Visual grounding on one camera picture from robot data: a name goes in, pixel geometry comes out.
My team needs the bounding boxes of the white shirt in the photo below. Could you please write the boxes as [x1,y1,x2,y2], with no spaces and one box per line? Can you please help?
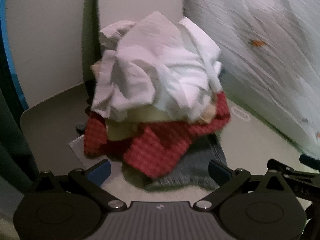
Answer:
[92,11,222,124]

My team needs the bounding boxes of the blue denim jeans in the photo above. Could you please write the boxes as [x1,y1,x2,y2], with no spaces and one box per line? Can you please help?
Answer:
[145,133,227,191]

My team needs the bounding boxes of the green checked bed sheet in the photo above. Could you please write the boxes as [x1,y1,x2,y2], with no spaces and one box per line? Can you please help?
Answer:
[20,84,312,204]

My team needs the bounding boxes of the red knitted garment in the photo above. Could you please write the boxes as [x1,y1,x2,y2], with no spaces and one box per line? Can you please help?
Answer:
[84,92,231,179]

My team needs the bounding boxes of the beige garment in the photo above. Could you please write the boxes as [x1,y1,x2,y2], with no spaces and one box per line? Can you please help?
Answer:
[92,56,221,141]

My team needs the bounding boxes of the right gripper linkage tip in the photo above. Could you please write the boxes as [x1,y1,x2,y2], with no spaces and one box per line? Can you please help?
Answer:
[266,154,320,203]

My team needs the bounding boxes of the light blue carrot-print quilt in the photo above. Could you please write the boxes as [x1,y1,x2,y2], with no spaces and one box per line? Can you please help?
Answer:
[184,0,319,158]

